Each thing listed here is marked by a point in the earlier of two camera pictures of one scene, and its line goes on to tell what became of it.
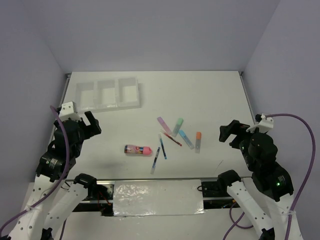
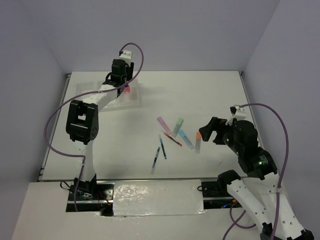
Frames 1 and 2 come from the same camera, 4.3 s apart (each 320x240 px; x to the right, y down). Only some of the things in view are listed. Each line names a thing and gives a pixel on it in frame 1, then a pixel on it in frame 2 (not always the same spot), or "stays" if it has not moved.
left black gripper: [94, 128] -> [130, 70]
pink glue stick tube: [137, 149] -> [127, 89]
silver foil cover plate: [158, 197] stays
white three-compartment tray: [120, 93] stays
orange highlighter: [198, 142] stays
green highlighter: [180, 121] stays
